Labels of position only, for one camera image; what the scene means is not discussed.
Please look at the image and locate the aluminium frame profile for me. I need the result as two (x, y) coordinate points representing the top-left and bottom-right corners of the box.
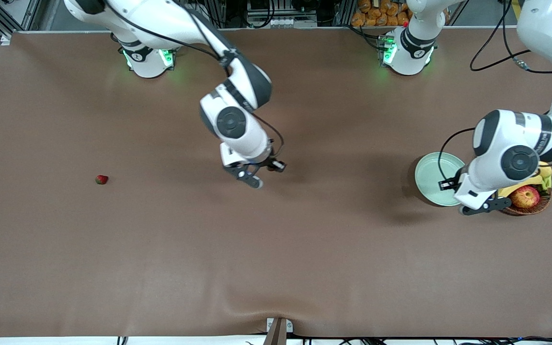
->
(0, 0), (42, 39)

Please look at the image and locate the pale green round plate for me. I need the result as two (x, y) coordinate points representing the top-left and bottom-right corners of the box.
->
(414, 152), (468, 207)

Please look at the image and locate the brown wicker basket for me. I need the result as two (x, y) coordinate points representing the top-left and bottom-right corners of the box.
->
(496, 184), (552, 216)

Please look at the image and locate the red yellow apple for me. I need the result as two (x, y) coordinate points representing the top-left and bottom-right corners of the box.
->
(510, 186), (541, 209)

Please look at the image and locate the pile of orange buns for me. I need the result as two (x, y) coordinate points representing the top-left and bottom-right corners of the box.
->
(351, 0), (413, 27)

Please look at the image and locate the brown bar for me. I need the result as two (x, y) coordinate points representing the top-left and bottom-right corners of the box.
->
(263, 318), (288, 345)

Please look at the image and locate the brown table mat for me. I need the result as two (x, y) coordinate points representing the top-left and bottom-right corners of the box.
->
(0, 26), (552, 338)

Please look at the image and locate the grey metal clamp bracket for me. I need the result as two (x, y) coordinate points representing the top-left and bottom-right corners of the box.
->
(266, 318), (294, 334)

